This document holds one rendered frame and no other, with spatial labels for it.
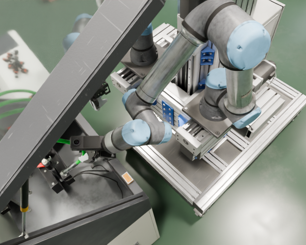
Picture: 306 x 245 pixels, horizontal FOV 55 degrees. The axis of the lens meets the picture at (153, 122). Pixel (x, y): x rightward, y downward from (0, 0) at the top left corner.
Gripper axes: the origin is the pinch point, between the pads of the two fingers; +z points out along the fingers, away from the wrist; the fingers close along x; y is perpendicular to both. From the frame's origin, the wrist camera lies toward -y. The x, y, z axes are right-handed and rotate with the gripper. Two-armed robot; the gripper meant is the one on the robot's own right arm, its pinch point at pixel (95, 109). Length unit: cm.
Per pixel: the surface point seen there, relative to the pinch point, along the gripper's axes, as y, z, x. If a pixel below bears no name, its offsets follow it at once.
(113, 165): -5.4, 26.9, -12.2
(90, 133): -5.0, 26.9, 9.5
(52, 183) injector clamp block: -31.7, 23.9, -2.9
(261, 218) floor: 62, 122, -69
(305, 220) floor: 85, 122, -90
